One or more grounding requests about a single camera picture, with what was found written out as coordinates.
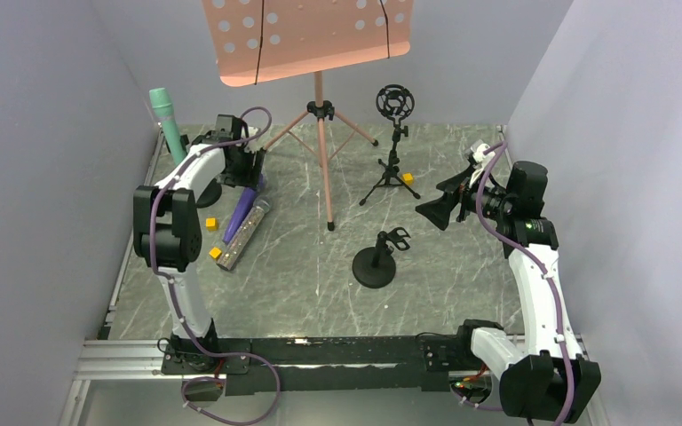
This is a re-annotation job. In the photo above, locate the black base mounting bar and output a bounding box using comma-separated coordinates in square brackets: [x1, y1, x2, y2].
[156, 333, 483, 396]

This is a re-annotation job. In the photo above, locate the aluminium frame rail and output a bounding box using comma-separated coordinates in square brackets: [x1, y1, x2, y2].
[58, 122, 174, 426]

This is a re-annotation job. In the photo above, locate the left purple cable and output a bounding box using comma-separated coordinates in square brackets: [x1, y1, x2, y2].
[148, 106, 282, 426]

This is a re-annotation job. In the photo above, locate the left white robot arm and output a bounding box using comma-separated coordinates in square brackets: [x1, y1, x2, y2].
[132, 114, 266, 357]

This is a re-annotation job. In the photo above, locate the purple toy microphone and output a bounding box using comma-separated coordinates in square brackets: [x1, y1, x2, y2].
[222, 174, 266, 244]

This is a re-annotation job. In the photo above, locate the black shock mount tripod stand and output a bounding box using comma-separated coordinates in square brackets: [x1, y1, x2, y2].
[359, 83, 421, 206]

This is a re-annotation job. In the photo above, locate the silver glitter microphone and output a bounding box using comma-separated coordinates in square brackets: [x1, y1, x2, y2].
[217, 195, 271, 272]

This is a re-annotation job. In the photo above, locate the pink music stand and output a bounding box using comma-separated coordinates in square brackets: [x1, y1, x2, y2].
[202, 0, 414, 231]

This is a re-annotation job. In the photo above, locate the yellow cube near left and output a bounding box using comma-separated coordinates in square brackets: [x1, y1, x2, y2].
[205, 217, 219, 232]

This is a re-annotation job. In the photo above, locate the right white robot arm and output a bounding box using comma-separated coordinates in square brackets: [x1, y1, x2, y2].
[416, 161, 601, 424]

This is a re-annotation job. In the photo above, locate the teal toy microphone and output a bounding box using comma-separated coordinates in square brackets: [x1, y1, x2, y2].
[148, 87, 187, 164]

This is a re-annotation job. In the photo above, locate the black round base mic stand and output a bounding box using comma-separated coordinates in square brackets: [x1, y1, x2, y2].
[180, 134, 222, 209]

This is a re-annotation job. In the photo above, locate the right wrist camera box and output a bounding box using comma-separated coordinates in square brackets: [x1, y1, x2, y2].
[467, 139, 496, 171]

